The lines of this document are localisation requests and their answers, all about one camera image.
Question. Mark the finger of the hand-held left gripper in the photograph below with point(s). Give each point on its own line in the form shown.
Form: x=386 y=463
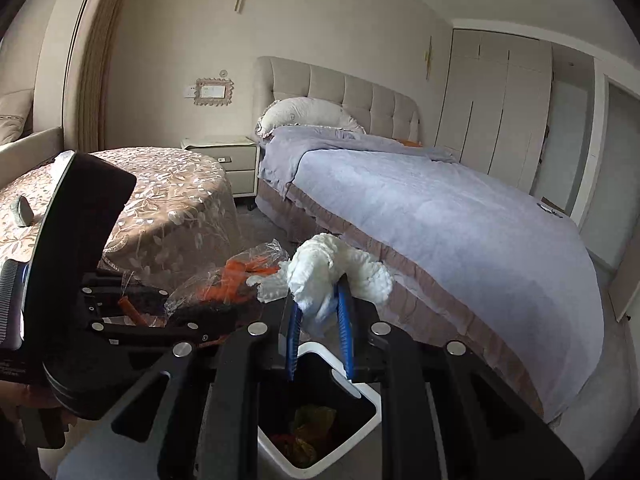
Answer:
x=107 y=289
x=150 y=332

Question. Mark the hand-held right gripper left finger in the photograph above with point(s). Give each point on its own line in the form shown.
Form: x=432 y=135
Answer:
x=294 y=330

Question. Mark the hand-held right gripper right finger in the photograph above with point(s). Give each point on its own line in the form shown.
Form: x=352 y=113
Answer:
x=346 y=330

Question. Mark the white paper towel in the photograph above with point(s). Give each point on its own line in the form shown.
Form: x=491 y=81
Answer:
x=320 y=260

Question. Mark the clear packet with orange contents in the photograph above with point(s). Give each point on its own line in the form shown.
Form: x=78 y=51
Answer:
x=225 y=280

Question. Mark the yellow plastic bag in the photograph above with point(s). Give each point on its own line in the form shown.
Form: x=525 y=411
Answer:
x=312 y=422

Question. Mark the white trash bin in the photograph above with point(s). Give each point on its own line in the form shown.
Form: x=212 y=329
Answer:
x=345 y=452

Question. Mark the grey crumpled lump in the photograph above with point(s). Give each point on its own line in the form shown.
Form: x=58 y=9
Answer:
x=22 y=210

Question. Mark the mauve bed skirt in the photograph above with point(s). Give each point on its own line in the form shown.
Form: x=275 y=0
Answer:
x=430 y=305

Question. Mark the round table with embroidered cloth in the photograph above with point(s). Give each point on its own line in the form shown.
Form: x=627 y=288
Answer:
x=165 y=195

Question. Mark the cream window seat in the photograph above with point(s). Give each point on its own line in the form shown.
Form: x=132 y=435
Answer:
x=35 y=147

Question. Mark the lavender bed blanket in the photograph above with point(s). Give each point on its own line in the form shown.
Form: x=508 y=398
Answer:
x=425 y=220

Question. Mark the beige cushion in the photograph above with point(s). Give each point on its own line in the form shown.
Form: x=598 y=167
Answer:
x=15 y=115

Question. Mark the white nightstand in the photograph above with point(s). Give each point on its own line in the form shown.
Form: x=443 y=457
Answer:
x=235 y=165

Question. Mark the small orange item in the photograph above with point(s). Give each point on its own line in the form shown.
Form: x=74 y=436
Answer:
x=410 y=142

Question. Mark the white ruffled pillow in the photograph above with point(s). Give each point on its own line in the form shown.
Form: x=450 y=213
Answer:
x=300 y=112

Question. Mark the beige tufted headboard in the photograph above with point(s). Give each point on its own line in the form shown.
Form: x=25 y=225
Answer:
x=350 y=90

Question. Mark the beige wardrobe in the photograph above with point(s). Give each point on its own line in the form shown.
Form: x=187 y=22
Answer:
x=495 y=110

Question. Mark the white door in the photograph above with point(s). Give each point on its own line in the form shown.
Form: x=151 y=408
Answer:
x=615 y=185

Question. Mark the white wall socket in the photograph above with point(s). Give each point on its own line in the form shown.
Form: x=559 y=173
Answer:
x=190 y=91

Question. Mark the framed wall switch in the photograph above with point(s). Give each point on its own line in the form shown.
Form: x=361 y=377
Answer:
x=215 y=91

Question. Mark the small gold wall ornament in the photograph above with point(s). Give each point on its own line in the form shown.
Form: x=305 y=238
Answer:
x=428 y=57

